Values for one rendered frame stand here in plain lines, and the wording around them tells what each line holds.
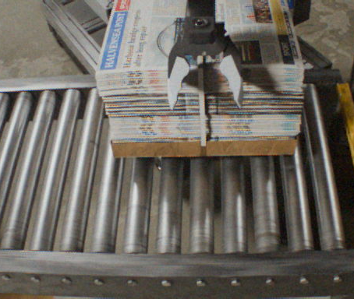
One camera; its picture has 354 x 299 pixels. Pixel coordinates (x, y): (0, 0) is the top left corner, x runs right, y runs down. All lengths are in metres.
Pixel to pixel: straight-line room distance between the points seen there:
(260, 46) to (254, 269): 0.41
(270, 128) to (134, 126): 0.27
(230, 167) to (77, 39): 1.46
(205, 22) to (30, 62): 2.01
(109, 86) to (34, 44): 1.91
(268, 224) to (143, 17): 0.48
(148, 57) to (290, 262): 0.46
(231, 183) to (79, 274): 0.36
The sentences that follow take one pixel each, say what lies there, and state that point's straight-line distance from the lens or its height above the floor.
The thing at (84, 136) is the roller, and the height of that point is 0.80.
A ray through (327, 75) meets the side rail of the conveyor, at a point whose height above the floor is 0.80.
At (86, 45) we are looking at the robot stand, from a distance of 2.31.
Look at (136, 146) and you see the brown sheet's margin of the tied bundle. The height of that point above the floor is 0.87.
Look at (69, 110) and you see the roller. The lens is 1.21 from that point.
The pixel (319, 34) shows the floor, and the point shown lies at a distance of 2.69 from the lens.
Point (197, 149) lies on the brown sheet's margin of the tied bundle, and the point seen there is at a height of 0.85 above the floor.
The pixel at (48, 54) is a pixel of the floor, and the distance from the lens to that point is 2.70.
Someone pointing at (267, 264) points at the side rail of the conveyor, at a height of 0.80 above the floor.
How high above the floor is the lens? 1.64
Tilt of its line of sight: 52 degrees down
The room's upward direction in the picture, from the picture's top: 7 degrees counter-clockwise
